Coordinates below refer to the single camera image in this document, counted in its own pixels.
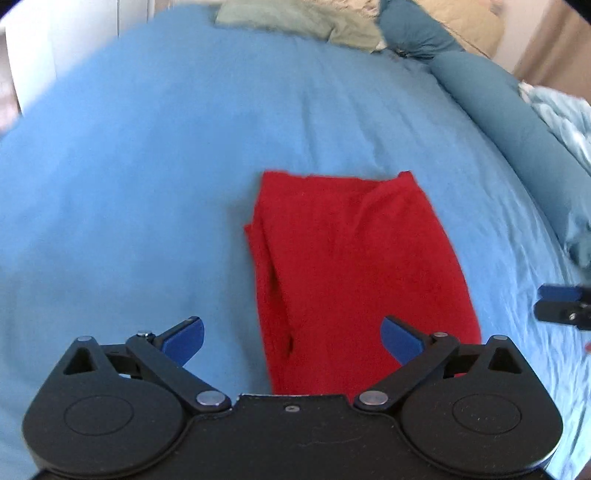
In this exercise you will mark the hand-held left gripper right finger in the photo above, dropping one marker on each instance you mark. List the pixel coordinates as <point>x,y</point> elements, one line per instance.
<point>401,341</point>

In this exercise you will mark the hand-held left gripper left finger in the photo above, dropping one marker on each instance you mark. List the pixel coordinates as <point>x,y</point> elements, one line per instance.
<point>184,341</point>

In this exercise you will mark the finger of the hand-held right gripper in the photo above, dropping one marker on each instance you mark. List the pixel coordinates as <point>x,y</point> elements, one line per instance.
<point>561,307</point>

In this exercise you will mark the red knit sweater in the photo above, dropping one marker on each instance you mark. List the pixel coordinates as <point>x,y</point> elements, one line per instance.
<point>351,277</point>

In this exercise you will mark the bed with blue sheet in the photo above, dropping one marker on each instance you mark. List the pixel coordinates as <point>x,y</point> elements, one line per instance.
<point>138,184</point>

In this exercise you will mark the light blue blanket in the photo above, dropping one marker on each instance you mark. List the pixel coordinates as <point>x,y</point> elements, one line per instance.
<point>563,115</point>

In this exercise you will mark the teal duvet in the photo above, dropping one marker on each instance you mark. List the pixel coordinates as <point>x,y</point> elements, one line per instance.
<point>508,115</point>

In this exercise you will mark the beige curtain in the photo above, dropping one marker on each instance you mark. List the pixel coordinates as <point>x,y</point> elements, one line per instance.
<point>554,50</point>

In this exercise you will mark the beige quilted headboard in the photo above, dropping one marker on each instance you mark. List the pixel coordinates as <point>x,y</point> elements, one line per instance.
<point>475,23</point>

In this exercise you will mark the teal pillow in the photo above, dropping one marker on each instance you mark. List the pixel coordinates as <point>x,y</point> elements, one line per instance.
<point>415,27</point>

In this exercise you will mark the white and grey wardrobe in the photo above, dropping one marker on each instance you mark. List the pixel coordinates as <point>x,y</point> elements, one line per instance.
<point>69,41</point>

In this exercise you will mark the green pillow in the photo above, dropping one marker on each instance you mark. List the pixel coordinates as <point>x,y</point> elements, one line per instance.
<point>304,18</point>

